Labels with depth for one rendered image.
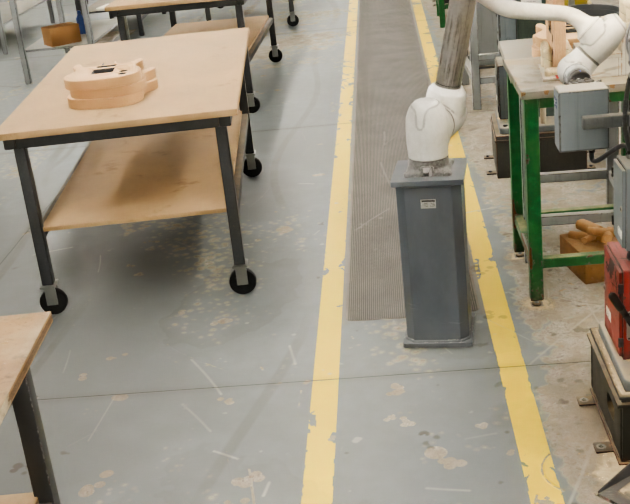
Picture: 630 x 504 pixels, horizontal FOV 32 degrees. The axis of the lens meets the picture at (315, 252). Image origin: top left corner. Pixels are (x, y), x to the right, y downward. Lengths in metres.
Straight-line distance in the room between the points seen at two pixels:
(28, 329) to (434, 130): 1.91
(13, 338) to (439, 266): 1.99
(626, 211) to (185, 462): 1.68
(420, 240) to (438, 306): 0.29
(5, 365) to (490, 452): 1.74
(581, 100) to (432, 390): 1.22
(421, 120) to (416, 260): 0.55
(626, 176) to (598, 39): 0.71
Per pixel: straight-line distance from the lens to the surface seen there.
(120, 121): 4.72
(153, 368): 4.50
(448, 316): 4.33
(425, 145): 4.13
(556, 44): 4.45
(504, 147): 6.25
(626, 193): 3.44
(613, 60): 4.53
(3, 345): 2.74
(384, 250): 5.37
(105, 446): 4.03
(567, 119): 3.59
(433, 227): 4.19
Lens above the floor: 1.99
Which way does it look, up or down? 21 degrees down
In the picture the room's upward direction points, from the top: 6 degrees counter-clockwise
